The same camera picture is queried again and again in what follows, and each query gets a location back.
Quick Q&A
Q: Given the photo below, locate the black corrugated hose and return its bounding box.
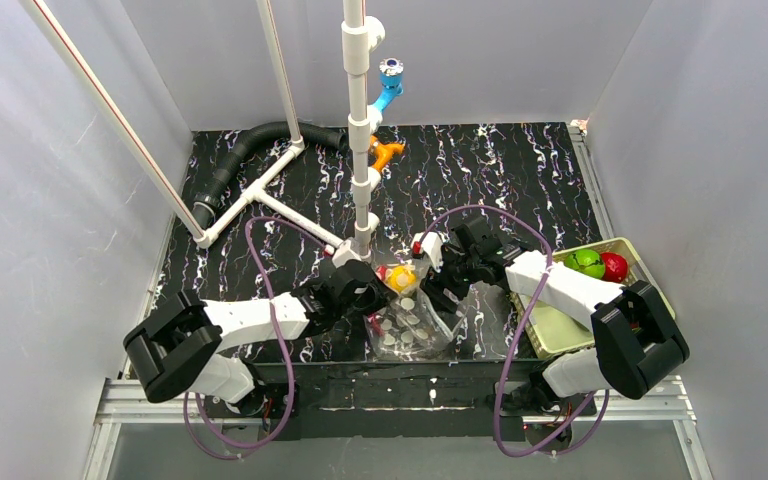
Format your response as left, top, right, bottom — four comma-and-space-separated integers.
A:
191, 121, 349, 230

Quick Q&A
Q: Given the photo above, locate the blue faucet fixture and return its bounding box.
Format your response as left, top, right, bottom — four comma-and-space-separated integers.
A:
371, 57, 404, 117

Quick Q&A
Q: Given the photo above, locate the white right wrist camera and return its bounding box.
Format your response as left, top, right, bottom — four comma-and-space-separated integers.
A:
411, 232, 443, 273

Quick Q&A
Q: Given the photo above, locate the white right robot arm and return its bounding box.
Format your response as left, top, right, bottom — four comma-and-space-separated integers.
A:
411, 216, 690, 400

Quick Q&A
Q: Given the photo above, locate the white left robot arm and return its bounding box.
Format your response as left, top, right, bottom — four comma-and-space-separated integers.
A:
123, 260, 397, 404

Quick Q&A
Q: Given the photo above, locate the orange pipe fitting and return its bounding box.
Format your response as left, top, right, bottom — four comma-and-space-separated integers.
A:
369, 135, 405, 173

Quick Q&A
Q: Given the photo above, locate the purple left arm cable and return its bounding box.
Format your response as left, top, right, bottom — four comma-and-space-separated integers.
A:
183, 215, 336, 462

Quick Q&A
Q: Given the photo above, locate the pale green perforated basket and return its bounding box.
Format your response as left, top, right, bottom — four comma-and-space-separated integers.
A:
504, 237, 658, 360

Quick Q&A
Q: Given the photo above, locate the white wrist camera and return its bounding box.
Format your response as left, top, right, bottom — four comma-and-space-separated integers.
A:
411, 232, 443, 273
331, 238, 363, 268

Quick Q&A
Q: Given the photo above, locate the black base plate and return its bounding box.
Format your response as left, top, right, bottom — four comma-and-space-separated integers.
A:
201, 360, 597, 442

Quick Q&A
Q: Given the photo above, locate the clear polka dot zip bag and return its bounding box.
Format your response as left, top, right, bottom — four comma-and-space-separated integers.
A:
366, 261, 467, 361

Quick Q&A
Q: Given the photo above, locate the fake red apple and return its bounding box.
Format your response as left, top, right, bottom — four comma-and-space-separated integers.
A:
600, 252, 629, 284

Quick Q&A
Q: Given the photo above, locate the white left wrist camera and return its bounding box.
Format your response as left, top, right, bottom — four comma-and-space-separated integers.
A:
331, 238, 363, 268

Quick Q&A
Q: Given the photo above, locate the fake green apple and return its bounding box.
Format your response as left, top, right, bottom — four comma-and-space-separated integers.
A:
563, 248, 606, 280

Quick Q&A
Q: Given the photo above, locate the fake yellow lemon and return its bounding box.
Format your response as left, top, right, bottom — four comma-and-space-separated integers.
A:
384, 265, 419, 295

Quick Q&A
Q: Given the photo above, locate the white pvc pipe frame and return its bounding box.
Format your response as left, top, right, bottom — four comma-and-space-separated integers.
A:
22, 1, 385, 261

